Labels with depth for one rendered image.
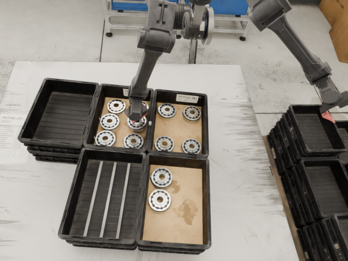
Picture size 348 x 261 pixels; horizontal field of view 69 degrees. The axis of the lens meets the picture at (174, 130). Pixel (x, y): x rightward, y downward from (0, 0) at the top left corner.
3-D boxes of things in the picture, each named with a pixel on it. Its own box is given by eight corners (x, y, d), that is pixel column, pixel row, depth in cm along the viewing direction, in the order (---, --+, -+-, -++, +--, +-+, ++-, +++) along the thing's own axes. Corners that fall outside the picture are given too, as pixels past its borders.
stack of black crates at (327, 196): (278, 177, 206) (300, 159, 177) (313, 176, 209) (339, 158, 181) (294, 229, 184) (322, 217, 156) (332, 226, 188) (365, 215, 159)
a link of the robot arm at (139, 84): (176, 28, 77) (141, 20, 74) (176, 44, 76) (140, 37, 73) (148, 88, 117) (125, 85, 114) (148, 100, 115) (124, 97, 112)
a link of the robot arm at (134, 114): (148, 86, 112) (129, 83, 110) (149, 106, 107) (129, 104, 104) (144, 101, 122) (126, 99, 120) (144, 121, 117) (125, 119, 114)
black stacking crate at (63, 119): (51, 91, 147) (45, 77, 138) (102, 97, 149) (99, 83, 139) (26, 151, 126) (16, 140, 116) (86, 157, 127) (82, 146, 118)
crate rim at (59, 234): (83, 148, 119) (82, 146, 117) (146, 154, 121) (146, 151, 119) (57, 239, 98) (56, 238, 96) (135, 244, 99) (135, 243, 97)
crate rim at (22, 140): (45, 80, 139) (44, 76, 137) (100, 85, 141) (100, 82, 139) (18, 142, 118) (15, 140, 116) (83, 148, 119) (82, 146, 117)
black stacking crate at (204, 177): (146, 163, 129) (146, 153, 119) (204, 168, 130) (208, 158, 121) (136, 247, 107) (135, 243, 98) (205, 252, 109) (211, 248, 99)
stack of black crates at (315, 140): (264, 135, 227) (289, 104, 189) (296, 134, 230) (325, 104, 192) (278, 177, 206) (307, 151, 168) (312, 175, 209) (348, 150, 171)
